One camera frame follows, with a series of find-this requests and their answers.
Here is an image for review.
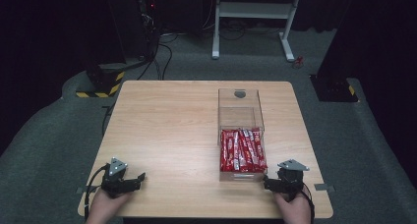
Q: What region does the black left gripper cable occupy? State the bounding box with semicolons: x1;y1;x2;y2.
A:
84;163;109;221

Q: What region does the dark equipment rack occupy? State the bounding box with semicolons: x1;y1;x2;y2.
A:
136;0;162;60

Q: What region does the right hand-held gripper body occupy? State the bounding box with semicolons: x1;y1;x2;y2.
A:
275;158;311;202

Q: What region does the stack of red packets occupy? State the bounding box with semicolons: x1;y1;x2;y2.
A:
219;127;268;173

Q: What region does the white metal stand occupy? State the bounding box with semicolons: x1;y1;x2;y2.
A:
211;0;304;63

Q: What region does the black base with yellow tape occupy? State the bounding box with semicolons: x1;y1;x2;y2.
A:
309;73;360;103

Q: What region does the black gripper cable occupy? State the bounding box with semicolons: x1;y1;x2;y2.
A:
84;163;109;221
300;182;316;224

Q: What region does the black base with yellow stripes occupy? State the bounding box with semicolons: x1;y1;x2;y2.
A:
75;62;127;99

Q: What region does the person's right hand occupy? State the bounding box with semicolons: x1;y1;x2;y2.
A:
273;191;313;224

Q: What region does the clear acrylic box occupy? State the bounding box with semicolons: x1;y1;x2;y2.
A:
216;87;268;183

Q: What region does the black floor cable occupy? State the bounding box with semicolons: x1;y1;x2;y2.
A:
137;31;180;82

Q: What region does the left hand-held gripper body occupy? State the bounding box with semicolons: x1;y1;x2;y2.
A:
100;156;133;199

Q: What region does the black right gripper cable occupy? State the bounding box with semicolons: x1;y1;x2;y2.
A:
300;182;316;224

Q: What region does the black cable beside table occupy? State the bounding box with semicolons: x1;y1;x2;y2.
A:
101;100;116;138

